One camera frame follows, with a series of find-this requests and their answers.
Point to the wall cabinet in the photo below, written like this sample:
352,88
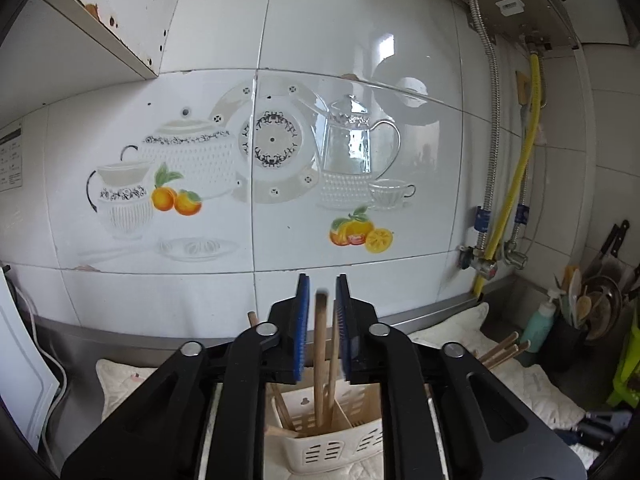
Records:
100,25

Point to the pile of wooden chopsticks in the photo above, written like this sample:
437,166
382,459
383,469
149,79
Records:
500,351

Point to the wall sticker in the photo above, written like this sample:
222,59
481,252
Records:
10,160

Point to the white plastic utensil holder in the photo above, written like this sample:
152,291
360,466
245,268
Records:
325,452

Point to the brown wooden chopstick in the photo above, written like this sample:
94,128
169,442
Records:
320,350
280,431
253,319
332,375

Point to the white rice paddle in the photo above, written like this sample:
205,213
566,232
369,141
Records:
575,287

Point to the metal strainer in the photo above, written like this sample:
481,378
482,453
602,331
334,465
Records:
604,300

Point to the metal water valve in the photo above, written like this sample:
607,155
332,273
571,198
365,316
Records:
515,259

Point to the thin wooden spatula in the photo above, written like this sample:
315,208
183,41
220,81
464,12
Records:
567,277

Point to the white printed quilted mat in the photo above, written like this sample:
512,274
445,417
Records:
525,390

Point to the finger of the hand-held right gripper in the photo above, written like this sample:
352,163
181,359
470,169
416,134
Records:
607,419
582,439

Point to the teal pump bottle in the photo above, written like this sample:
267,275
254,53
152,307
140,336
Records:
540,327

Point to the black utensil container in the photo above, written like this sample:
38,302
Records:
565,345

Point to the white cutting board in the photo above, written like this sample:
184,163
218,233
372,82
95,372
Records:
20,370

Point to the wooden spoon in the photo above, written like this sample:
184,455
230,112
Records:
584,306

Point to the water valve with red knob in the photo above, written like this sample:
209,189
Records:
475,260

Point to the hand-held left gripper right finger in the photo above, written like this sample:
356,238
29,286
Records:
342,325

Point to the green plastic rack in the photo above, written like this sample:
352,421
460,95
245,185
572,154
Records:
627,360

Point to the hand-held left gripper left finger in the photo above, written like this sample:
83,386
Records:
301,325

